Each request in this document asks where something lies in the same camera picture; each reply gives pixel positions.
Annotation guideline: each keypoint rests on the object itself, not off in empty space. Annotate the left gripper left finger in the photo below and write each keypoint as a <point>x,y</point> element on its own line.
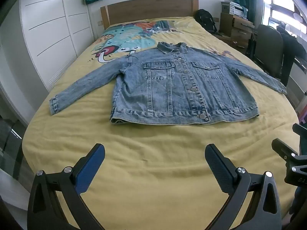
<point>44,208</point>

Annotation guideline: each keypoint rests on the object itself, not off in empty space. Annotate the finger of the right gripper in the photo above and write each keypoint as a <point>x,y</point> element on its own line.
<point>300,130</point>
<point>295,164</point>

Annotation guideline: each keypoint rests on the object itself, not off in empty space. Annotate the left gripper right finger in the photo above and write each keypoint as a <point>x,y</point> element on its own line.
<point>264,209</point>

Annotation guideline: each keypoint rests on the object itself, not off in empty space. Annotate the blue denim jacket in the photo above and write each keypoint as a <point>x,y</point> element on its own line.
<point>173,84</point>

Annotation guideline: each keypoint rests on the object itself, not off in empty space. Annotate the black garment on chair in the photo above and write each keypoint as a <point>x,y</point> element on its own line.
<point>292,49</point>

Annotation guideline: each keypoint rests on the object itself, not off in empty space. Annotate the dark green chair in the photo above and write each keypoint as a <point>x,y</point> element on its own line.
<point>268,50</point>

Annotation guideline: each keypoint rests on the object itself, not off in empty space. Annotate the low wooden nightstand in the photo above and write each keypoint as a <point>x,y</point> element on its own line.
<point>240,45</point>

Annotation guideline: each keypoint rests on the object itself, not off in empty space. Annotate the wooden drawer cabinet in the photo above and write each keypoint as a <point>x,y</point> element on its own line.
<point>235,27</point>

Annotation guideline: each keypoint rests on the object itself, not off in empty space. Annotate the white printer boxes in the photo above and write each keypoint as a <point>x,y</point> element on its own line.
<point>233,8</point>

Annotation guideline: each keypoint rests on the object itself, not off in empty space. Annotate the black backpack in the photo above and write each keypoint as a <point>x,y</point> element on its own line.
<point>205,19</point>

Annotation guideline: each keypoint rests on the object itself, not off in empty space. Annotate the white wardrobe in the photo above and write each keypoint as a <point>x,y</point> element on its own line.
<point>40,39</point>

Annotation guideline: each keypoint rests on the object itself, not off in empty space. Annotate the wooden headboard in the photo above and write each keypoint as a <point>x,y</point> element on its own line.
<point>134,10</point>

